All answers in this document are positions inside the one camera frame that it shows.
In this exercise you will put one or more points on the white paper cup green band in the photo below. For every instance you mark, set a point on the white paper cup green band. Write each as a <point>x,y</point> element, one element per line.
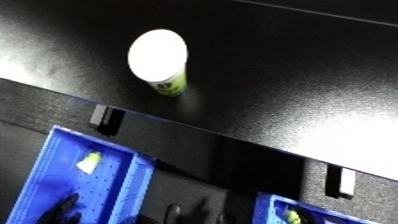
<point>157,55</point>
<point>291,216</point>
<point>89,163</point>

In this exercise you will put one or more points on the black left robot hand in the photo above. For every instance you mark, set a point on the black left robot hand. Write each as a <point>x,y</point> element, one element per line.
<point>59,211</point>

